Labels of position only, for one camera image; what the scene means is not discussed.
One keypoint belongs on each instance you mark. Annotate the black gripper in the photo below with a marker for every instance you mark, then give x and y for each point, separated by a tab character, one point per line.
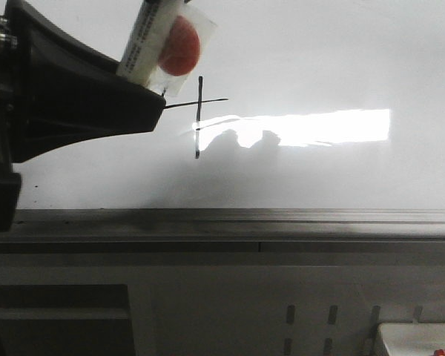
56	91

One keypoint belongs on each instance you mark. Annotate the white whiteboard marker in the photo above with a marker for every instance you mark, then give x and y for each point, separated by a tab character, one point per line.
150	31

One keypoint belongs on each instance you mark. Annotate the red round magnet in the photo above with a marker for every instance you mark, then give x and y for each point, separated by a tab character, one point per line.
182	48

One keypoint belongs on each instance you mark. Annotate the dark grey cabinet block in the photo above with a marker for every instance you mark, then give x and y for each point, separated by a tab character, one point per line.
65	320

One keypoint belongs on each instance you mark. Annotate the white perforated metal panel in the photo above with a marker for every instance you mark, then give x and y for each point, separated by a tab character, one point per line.
255	310

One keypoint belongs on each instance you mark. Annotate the white box with red part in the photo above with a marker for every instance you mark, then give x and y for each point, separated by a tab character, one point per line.
410	339

